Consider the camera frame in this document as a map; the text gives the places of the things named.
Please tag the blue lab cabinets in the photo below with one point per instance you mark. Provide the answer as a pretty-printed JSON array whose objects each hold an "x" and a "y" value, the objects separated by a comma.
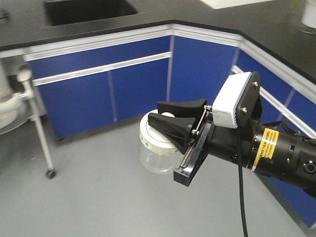
[{"x": 91, "y": 82}]

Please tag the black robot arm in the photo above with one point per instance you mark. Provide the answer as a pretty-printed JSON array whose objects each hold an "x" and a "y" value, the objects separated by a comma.
[{"x": 277, "y": 152}]

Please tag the wheeled metal stand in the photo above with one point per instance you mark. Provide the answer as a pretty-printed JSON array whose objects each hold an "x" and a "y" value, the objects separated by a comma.
[{"x": 18, "y": 107}]

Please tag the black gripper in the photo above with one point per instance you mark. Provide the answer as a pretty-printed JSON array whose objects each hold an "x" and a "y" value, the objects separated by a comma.
[{"x": 232, "y": 145}]

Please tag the black sink basin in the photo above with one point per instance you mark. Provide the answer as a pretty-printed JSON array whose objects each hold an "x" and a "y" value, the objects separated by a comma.
[{"x": 62, "y": 12}]

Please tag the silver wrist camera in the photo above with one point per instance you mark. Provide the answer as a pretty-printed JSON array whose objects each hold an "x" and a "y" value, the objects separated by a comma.
[{"x": 225, "y": 104}]

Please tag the white container on counter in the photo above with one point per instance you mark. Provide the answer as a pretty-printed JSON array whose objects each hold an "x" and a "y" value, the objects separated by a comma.
[{"x": 308, "y": 20}]

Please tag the glass jar with cream lid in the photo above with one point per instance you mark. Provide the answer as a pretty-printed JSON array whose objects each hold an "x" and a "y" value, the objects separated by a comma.
[{"x": 156, "y": 152}]

